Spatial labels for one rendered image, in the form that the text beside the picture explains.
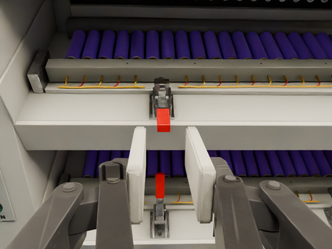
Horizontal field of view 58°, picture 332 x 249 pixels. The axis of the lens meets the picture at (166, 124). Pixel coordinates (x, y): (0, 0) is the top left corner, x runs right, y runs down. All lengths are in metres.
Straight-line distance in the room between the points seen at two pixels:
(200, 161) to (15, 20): 0.28
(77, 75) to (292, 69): 0.26
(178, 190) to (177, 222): 0.05
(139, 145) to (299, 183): 0.38
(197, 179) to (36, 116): 0.24
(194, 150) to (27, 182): 0.27
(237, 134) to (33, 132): 0.23
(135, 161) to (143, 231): 0.31
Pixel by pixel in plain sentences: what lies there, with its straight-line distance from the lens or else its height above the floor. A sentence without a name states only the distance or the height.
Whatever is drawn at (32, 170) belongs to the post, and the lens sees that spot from 0.41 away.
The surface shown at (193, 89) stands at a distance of 0.36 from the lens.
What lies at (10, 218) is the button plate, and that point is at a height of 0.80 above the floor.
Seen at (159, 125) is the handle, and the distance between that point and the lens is 0.26.
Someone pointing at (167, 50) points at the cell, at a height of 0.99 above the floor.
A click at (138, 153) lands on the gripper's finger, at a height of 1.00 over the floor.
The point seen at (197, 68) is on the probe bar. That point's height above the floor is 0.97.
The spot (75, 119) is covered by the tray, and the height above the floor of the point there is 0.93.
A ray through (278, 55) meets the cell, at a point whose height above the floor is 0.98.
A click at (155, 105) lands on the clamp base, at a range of 0.34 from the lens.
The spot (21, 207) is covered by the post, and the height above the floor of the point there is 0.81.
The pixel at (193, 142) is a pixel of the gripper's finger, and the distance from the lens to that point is 0.18.
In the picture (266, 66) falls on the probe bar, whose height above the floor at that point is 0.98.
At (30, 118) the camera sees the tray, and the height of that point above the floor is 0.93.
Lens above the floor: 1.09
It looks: 29 degrees down
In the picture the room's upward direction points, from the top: 1 degrees clockwise
